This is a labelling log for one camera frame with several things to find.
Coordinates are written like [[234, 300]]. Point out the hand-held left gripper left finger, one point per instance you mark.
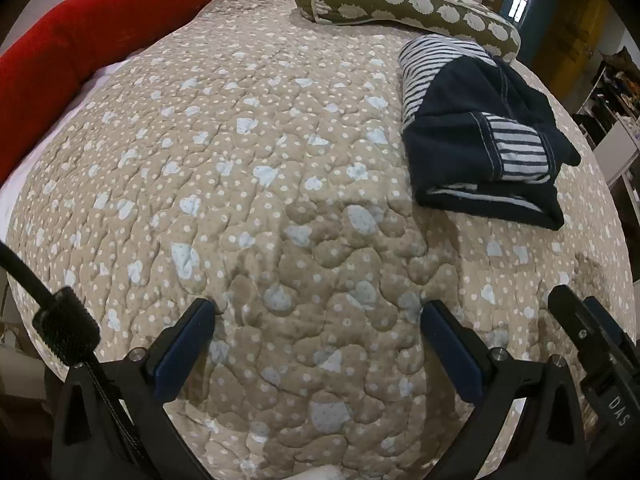
[[182, 350]]

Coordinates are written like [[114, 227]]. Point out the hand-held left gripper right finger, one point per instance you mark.
[[452, 355]]

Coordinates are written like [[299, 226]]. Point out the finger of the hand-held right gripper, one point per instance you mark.
[[610, 325], [575, 320]]

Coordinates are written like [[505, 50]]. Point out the navy striped pants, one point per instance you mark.
[[450, 135]]

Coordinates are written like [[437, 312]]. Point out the white cabinet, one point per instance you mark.
[[617, 150]]

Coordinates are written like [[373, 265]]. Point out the beige quilted bedspread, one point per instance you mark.
[[250, 185]]

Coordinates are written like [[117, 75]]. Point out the white shoe rack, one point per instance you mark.
[[615, 80]]

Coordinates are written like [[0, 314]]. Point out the wooden door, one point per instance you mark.
[[575, 50]]

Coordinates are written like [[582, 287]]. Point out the red cushion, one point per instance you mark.
[[75, 35]]

